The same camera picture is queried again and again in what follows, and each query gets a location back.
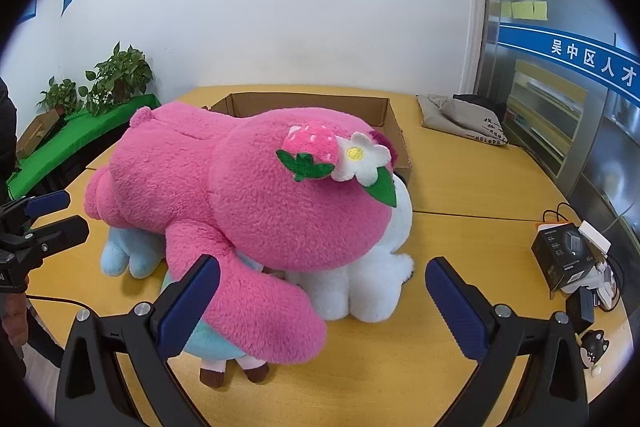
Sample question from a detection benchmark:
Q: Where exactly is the small black cat figure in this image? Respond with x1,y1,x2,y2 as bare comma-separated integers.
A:
575,329,611,375

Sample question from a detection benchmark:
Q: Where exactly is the small potted plant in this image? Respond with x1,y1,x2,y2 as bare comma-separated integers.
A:
39,77,85,115

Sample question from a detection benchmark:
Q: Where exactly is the wooden shelf behind glass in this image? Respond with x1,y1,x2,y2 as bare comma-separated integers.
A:
507,59,588,142

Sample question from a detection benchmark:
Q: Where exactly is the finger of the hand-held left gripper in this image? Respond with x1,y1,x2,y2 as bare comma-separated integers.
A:
0,190,70,233
15,215,90,258

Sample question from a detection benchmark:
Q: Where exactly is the black product box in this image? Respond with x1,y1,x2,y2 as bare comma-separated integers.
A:
531,222,598,292

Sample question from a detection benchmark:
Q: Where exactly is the blue banner on glass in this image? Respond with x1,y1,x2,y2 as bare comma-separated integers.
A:
499,23,640,100

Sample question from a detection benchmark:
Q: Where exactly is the large potted plant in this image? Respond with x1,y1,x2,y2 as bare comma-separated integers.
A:
82,41,155,116

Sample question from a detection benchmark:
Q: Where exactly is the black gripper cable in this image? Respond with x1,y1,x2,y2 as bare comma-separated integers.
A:
24,294,103,309

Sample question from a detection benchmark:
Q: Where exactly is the white panda plush toy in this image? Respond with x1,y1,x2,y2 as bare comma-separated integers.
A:
285,172,416,323

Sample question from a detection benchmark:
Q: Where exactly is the green tablecloth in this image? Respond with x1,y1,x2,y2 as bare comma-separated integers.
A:
5,94,162,200

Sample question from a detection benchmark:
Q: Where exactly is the person's left hand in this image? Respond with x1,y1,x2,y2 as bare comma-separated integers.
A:
0,293,27,375

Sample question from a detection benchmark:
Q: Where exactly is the wooden desktop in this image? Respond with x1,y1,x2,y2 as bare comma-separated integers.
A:
22,85,633,427

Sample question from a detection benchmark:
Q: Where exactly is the light blue plush toy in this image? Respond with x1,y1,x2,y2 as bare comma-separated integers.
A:
100,227,168,279

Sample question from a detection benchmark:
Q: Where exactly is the small flat cardboard box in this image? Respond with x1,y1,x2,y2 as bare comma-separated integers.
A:
16,109,63,160

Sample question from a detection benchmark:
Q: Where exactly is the white charger cable bundle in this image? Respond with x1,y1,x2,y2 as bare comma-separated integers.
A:
560,254,626,310

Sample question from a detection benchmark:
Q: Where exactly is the teal and pink plush doll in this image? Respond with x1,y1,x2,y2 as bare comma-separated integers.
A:
161,252,273,389

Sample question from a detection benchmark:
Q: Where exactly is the person's dark jacket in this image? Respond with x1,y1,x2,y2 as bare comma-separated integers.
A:
0,77,19,208

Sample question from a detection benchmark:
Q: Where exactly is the pink plush toy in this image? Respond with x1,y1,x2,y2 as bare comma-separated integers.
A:
82,106,401,365

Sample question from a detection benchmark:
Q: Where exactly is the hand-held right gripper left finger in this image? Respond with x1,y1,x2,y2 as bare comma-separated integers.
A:
55,253,222,427

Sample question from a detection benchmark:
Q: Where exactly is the grey cloth bag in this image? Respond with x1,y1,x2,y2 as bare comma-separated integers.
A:
416,94,510,146

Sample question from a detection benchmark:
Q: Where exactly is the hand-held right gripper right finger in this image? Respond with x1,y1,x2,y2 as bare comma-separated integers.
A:
425,257,591,427

